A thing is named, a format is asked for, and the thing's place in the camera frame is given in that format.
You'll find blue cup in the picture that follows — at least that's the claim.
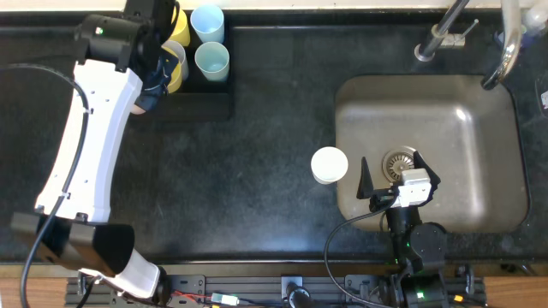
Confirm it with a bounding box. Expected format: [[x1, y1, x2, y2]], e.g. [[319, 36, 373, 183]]
[[189, 4, 226, 44]]

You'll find black cable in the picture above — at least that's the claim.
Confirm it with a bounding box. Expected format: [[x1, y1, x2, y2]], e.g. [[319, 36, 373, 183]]
[[323, 195, 400, 308], [0, 62, 92, 308]]

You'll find steel sink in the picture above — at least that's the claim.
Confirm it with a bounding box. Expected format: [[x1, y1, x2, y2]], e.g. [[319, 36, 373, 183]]
[[334, 74, 530, 234]]

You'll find white cup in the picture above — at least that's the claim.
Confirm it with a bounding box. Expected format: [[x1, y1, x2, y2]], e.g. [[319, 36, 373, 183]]
[[310, 145, 349, 186]]

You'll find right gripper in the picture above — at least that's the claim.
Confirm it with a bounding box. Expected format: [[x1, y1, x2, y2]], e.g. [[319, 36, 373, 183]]
[[356, 150, 442, 213]]

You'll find black tray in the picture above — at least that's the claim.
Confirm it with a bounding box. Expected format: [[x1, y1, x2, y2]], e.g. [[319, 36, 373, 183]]
[[128, 11, 235, 124]]

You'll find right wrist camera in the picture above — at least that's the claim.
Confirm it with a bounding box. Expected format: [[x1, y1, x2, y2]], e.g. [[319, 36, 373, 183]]
[[391, 168, 433, 209]]

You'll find teal cup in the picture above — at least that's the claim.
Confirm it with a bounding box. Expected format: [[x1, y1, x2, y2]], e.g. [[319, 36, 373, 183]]
[[194, 41, 231, 83]]

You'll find yellow cup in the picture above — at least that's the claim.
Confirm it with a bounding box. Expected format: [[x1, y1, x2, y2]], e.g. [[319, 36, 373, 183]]
[[170, 8, 192, 47], [164, 45, 184, 95]]

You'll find mounting rail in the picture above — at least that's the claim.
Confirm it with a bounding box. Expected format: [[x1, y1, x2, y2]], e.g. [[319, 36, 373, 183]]
[[63, 273, 489, 308]]

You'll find steel tap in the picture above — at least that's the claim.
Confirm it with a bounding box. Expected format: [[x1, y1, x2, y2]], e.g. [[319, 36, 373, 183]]
[[413, 0, 526, 92]]

